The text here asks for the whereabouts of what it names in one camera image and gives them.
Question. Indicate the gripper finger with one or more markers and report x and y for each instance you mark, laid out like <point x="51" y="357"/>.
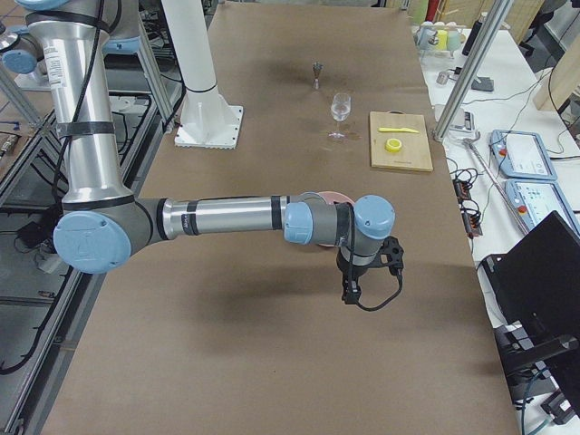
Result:
<point x="351" y="291"/>

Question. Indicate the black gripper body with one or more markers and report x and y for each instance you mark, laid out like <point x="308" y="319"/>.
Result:
<point x="355" y="274"/>

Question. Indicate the steel jigger measuring cup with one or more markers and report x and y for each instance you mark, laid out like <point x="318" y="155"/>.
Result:
<point x="317" y="69"/>

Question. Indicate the wine glass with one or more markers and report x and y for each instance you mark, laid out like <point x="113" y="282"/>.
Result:
<point x="340" y="110"/>

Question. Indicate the pink bowl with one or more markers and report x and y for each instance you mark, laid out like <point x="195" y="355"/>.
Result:
<point x="332" y="218"/>

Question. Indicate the lemon slice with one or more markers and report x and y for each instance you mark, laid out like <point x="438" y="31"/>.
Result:
<point x="393" y="145"/>

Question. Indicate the bamboo cutting board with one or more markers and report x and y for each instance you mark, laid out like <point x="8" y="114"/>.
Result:
<point x="415" y="153"/>

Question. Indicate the brown table mat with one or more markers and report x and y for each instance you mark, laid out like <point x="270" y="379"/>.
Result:
<point x="247" y="334"/>

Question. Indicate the yellow plastic knife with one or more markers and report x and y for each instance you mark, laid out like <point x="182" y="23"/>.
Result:
<point x="401" y="130"/>

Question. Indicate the black monitor on stand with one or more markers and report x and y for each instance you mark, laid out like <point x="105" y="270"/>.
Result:
<point x="537" y="284"/>

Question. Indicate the lower teach pendant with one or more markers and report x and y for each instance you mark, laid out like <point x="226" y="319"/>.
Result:
<point x="534" y="199"/>

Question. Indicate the teach pendant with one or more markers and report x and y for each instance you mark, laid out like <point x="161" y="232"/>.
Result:
<point x="534" y="199"/>
<point x="521" y="155"/>

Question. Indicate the upper teach pendant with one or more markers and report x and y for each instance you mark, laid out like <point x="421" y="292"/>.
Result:
<point x="521" y="155"/>

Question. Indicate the grey folded cloth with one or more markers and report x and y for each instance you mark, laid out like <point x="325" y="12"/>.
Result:
<point x="483" y="84"/>

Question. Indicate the light blue cup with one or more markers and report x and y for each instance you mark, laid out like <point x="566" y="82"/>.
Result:
<point x="424" y="37"/>

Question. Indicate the yellow cup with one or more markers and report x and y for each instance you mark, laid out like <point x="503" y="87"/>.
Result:
<point x="439" y="41"/>

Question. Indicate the pale green cup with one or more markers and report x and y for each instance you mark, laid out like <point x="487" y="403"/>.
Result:
<point x="453" y="41"/>

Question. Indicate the black steel thermos bottle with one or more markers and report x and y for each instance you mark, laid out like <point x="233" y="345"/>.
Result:
<point x="474" y="32"/>

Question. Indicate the upright wooden plank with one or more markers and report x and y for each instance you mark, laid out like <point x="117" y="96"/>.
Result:
<point x="562" y="81"/>

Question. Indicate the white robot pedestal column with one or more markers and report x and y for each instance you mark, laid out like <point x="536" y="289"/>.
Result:
<point x="206" y="119"/>

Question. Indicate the aluminium frame post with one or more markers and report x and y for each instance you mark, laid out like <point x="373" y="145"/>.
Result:
<point x="486" y="35"/>

